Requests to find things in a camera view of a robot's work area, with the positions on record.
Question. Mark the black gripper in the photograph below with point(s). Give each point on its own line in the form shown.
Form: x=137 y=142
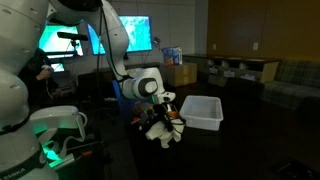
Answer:
x=163 y=116

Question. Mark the small orange toy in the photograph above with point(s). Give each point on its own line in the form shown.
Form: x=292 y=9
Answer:
x=173 y=114

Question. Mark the white terry towel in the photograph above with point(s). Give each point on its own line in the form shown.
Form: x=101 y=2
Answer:
x=160 y=133

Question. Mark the white plastic bin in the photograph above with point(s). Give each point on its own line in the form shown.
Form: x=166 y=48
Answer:
x=201 y=111

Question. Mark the white handheld VR controller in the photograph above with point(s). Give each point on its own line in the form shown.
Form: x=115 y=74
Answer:
x=47 y=68

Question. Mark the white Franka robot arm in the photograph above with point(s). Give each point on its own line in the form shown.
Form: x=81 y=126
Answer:
x=16 y=40

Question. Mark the operator hand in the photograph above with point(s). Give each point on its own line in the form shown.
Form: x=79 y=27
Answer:
x=43 y=74

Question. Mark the blue storage box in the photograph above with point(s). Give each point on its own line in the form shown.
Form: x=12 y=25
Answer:
x=125 y=106

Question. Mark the cardboard box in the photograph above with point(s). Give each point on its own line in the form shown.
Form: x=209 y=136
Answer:
x=181 y=74

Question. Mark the blue white package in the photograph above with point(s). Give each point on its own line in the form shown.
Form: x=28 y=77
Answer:
x=172 y=56

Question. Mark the wooden shelf unit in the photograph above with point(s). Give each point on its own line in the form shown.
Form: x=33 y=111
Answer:
x=233 y=68

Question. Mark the orange tipped tool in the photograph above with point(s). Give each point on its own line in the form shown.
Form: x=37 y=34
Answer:
x=81 y=154

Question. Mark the white VR headset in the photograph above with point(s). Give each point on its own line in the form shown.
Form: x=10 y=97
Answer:
x=56 y=116

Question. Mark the small desk monitor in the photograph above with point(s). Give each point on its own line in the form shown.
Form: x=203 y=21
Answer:
x=57 y=67

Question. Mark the operator in dark clothes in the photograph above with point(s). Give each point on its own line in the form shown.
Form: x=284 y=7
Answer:
x=33 y=90

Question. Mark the plaid sofa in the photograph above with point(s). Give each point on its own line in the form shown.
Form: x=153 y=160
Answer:
x=293 y=83

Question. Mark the large wall monitor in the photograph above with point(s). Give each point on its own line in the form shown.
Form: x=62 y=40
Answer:
x=140 y=33

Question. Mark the white wall outlet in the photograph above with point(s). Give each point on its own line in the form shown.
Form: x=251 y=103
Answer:
x=255 y=46

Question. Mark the black camera on tripod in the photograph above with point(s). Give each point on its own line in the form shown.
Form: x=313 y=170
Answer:
x=71 y=36

